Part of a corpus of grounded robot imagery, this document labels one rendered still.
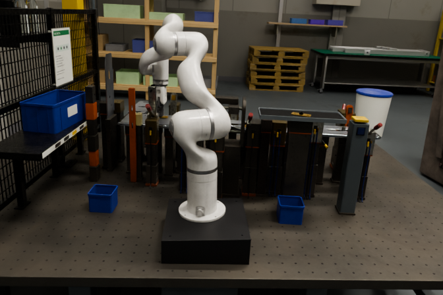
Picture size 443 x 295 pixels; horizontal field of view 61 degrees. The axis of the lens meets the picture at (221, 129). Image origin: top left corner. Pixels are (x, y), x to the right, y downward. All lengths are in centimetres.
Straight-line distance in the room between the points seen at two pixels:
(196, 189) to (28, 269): 64
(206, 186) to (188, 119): 28
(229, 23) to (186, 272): 783
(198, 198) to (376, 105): 426
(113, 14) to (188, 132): 562
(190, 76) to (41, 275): 87
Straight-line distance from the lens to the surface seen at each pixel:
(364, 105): 552
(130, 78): 696
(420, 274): 164
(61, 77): 226
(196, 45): 159
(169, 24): 167
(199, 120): 138
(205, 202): 150
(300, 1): 917
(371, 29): 971
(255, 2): 898
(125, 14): 685
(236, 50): 897
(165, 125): 197
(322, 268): 152
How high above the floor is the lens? 158
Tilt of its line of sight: 17 degrees down
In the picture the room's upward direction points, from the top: 3 degrees clockwise
